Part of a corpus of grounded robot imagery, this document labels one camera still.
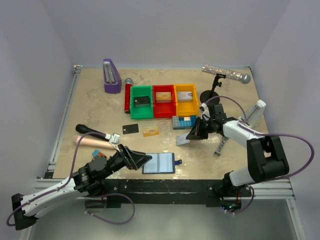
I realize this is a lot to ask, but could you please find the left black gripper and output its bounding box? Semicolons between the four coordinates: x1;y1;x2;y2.
100;143;153;180

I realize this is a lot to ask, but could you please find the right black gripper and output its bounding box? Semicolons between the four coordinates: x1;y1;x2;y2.
186;116;216;140

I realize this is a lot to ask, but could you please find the silver VIP card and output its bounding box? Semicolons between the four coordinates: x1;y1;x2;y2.
175;133;190;146

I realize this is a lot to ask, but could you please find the navy blue card holder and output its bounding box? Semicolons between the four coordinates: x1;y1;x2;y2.
142;152;182;175

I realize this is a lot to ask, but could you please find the black VIP card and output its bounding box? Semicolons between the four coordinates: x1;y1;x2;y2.
122;123;139;135

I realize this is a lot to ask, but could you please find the gold card from holder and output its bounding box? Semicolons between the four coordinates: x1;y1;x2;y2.
142;126;160;137

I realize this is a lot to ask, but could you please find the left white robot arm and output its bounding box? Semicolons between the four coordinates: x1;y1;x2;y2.
6;144;152;231

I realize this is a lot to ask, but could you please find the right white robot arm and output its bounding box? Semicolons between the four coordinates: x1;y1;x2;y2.
186;103;290;198

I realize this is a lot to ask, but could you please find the silver credit card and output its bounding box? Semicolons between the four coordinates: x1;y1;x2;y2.
176;91;193;103

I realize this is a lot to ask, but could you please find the gold credit card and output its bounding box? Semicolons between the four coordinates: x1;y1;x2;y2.
155;91;172;103

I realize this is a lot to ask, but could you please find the black credit card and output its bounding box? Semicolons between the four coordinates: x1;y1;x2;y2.
133;96;151;108

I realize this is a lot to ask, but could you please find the blue grey lego block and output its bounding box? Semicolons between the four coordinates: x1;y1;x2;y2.
172;115;197;130

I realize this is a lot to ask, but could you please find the yellow plastic bin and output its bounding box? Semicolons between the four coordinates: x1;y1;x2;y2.
174;84;199;117

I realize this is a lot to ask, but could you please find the small grey block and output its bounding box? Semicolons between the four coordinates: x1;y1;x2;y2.
214;136;229;156

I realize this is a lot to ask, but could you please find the pink microphone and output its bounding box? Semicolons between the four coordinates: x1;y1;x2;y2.
80;136;115;150

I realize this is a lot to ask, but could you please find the black microphone stand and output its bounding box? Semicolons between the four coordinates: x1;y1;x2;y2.
200;74;226;104

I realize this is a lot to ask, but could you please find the orange blue toy block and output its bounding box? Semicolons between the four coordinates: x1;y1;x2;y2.
92;149;107;158

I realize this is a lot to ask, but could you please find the red plastic bin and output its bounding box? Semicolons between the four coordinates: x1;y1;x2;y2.
152;84;176;118

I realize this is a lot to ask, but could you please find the green plastic bin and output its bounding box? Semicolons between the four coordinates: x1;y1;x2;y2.
130;85;154;120

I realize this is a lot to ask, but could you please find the black microphone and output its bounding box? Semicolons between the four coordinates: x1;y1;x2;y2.
75;124;103;134

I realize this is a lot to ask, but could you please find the white metronome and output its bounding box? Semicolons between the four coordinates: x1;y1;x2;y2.
238;100;266;129

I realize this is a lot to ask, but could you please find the glitter silver microphone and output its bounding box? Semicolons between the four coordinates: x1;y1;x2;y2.
202;64;251;84

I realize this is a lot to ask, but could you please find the red microphone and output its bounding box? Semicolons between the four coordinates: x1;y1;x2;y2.
124;78;134;114

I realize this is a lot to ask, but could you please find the purple metronome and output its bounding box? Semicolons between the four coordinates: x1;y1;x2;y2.
102;58;122;94

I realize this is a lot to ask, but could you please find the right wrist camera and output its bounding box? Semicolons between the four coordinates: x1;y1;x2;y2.
199;103;211;121

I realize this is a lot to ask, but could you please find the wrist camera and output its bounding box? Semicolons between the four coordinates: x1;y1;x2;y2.
104;133;120;152
199;103;211;121

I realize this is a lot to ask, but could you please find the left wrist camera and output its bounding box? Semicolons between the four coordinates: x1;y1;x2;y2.
104;133;120;152

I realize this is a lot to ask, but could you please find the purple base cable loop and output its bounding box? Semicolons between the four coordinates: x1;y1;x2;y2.
84;192;136;225

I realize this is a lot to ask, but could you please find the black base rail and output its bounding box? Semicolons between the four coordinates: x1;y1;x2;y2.
94;179;240;207

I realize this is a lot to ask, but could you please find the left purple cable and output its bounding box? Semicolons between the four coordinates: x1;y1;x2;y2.
6;132;108;227

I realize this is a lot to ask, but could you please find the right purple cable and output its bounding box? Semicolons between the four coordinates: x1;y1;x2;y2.
203;96;316;182

